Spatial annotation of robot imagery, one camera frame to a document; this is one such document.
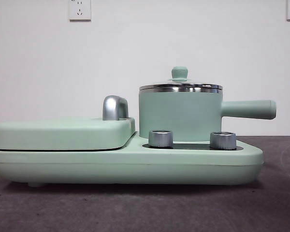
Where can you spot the silver control knob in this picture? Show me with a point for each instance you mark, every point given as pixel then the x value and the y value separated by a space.
pixel 160 139
pixel 222 140

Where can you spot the mint green breakfast machine base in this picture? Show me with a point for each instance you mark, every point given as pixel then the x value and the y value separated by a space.
pixel 111 166

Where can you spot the mint green steamer pot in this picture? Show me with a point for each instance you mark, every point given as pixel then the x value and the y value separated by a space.
pixel 178 113

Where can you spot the glass lid with green knob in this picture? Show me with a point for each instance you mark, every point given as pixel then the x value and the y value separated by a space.
pixel 180 72

